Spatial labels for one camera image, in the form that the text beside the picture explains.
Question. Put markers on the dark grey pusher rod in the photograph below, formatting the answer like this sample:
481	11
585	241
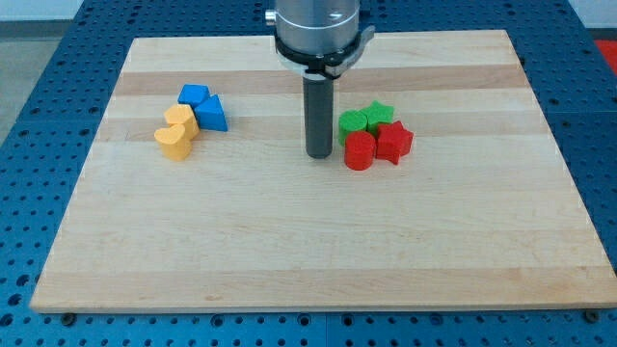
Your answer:
318	114

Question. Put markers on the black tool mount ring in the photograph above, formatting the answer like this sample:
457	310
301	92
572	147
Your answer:
329	66

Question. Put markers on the green cylinder block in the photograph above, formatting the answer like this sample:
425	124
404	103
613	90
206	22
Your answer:
348	122

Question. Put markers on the green star block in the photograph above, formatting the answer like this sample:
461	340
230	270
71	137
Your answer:
377	113

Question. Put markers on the red cylinder block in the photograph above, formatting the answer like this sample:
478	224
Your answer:
360	147

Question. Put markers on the red star block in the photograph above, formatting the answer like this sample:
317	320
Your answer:
394	141

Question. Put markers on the blue triangle block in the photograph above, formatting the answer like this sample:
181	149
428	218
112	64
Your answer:
210	115

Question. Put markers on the blue pentagon block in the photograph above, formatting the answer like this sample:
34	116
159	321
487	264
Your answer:
193	95

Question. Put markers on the yellow pentagon block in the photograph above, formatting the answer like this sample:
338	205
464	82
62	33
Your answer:
183	114

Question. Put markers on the yellow heart block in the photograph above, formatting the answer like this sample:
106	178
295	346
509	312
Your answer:
173	142

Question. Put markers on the wooden board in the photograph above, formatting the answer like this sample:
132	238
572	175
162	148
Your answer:
481	214

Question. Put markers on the red object at edge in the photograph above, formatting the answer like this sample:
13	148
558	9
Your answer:
608	48

